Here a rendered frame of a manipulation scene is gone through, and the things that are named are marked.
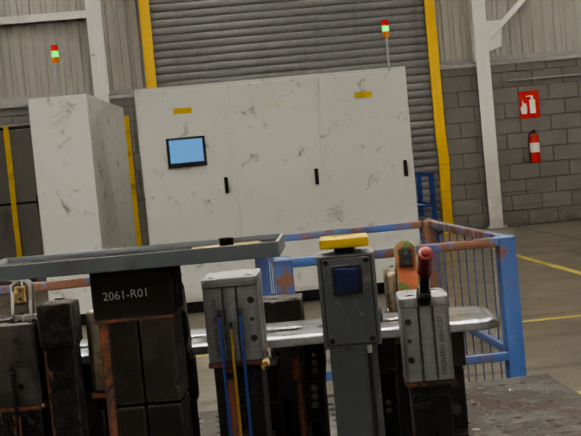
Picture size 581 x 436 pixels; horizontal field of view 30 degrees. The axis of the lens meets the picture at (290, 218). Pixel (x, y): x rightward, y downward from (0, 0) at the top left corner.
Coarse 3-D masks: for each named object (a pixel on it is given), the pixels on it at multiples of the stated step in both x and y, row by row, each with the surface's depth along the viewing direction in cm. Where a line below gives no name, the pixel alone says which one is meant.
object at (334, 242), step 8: (320, 240) 131; (328, 240) 130; (336, 240) 130; (344, 240) 130; (352, 240) 130; (360, 240) 130; (368, 240) 130; (320, 248) 131; (328, 248) 131; (336, 248) 133; (344, 248) 132; (352, 248) 132
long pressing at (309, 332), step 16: (304, 320) 175; (320, 320) 173; (384, 320) 167; (464, 320) 158; (480, 320) 158; (496, 320) 159; (192, 336) 170; (272, 336) 160; (288, 336) 159; (304, 336) 159; (320, 336) 158; (384, 336) 158
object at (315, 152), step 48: (144, 96) 944; (192, 96) 947; (240, 96) 951; (288, 96) 955; (336, 96) 958; (384, 96) 962; (144, 144) 945; (192, 144) 946; (240, 144) 953; (288, 144) 956; (336, 144) 960; (384, 144) 964; (144, 192) 948; (192, 192) 951; (240, 192) 955; (288, 192) 958; (336, 192) 962; (384, 192) 966; (192, 240) 953; (384, 240) 968; (192, 288) 955; (384, 288) 973
